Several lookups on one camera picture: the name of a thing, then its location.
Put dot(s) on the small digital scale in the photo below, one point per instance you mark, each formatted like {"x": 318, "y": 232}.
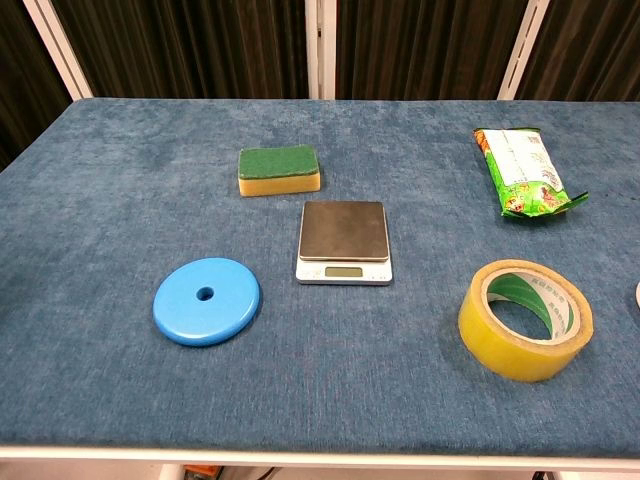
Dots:
{"x": 342, "y": 230}

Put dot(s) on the blue round object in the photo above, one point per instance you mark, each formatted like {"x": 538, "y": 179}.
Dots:
{"x": 220, "y": 320}

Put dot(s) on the green and yellow sponge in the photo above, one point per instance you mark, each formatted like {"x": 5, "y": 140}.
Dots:
{"x": 275, "y": 162}

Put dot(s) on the blue velvet table cloth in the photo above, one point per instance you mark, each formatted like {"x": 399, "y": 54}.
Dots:
{"x": 350, "y": 390}

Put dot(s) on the yellow clear tape roll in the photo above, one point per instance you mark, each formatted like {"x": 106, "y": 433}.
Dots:
{"x": 500, "y": 355}

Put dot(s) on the green snack bag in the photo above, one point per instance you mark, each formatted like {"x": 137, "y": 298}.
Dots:
{"x": 520, "y": 160}

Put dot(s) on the dark pleated curtain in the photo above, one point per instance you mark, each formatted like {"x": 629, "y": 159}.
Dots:
{"x": 200, "y": 45}

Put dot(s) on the white oval board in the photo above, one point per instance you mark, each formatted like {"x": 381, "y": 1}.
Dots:
{"x": 638, "y": 297}

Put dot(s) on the white metal frame post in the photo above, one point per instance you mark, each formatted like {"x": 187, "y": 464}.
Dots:
{"x": 522, "y": 50}
{"x": 60, "y": 45}
{"x": 320, "y": 50}

